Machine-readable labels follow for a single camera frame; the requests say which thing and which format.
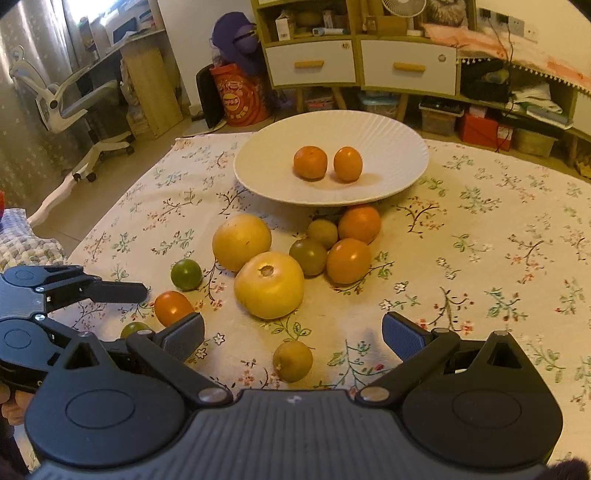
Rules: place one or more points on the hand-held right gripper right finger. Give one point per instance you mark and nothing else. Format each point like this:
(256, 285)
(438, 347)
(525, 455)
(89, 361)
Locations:
(401, 334)

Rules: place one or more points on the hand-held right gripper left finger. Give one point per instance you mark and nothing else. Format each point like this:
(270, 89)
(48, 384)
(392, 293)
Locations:
(184, 337)

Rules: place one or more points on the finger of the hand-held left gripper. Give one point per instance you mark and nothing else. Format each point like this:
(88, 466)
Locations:
(120, 292)
(55, 326)

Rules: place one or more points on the orange tangerine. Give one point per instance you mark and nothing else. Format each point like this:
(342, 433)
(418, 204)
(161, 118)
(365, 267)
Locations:
(310, 162)
(171, 307)
(347, 164)

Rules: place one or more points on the yellow grapefruit with stem scar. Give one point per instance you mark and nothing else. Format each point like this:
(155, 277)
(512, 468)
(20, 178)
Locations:
(269, 288)

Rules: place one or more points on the small yellow-green citrus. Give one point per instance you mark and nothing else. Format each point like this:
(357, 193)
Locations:
(292, 361)

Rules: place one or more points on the smooth yellow grapefruit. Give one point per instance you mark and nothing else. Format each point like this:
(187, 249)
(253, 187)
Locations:
(240, 240)

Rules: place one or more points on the white ribbed plate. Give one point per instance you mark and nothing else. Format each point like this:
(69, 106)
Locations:
(388, 138)

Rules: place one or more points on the person's left hand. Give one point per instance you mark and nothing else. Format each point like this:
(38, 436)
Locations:
(9, 408)

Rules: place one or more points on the checkered blanket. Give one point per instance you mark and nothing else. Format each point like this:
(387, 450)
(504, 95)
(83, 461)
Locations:
(23, 240)

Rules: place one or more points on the large orange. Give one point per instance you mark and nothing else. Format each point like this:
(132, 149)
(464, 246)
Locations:
(359, 224)
(349, 261)

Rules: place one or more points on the floral tablecloth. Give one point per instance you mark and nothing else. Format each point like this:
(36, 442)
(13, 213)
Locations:
(461, 258)

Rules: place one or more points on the dark green tangerine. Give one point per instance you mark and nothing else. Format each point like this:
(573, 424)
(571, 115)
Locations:
(308, 256)

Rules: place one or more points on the olive green citrus back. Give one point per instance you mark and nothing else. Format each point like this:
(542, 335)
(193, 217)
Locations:
(322, 232)

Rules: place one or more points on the white office chair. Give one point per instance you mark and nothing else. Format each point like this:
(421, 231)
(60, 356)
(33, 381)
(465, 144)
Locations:
(69, 104)

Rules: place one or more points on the wooden desk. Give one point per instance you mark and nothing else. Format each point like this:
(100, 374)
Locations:
(147, 87)

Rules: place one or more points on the patterned grey curtain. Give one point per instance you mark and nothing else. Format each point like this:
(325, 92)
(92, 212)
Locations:
(27, 92)

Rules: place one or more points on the black panel on round base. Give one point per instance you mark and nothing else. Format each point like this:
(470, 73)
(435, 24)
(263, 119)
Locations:
(207, 97)

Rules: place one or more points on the red box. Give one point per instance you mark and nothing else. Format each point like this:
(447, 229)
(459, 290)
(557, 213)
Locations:
(480, 131)

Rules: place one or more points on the clear bin with dark lid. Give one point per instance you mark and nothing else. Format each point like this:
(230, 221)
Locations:
(438, 117)

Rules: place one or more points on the orange printed bag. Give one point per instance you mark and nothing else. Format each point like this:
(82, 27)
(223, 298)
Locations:
(238, 97)

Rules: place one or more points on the clear bin with blue lid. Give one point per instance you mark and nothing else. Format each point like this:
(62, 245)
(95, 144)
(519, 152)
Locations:
(378, 107)

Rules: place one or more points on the beige storage bin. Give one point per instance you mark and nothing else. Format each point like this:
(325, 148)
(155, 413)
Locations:
(535, 143)

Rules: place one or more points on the small clear storage bin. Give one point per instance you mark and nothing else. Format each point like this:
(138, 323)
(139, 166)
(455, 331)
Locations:
(319, 101)

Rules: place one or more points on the wooden cabinet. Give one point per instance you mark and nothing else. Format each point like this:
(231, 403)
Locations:
(358, 90)

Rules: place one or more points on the white printer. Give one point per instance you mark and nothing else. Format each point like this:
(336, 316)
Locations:
(123, 31)

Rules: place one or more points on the folded white clothes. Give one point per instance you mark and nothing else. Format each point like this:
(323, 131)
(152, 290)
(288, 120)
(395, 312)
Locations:
(535, 99)

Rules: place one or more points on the purple plush toy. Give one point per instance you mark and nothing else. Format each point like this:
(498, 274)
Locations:
(235, 41)

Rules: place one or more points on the low wooden shelf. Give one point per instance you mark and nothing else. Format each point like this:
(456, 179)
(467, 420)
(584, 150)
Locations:
(575, 106)

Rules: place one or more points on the cardboard box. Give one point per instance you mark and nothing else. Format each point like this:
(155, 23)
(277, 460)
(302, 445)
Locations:
(385, 25)

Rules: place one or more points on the white thermometer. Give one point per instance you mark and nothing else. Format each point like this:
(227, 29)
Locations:
(330, 32)

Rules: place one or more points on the pink cloth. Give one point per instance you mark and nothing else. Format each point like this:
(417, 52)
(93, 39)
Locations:
(531, 50)

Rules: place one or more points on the white carton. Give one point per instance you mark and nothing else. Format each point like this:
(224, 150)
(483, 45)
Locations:
(285, 25)

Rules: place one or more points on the white desk fan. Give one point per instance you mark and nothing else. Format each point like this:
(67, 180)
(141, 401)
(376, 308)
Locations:
(404, 11)

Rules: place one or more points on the grey cat picture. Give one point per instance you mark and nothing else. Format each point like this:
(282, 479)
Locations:
(445, 10)

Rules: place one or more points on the white wall socket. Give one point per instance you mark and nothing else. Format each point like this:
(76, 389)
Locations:
(532, 32)
(516, 26)

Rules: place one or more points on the wall socket with plugs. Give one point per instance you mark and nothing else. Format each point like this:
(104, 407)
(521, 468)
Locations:
(494, 16)

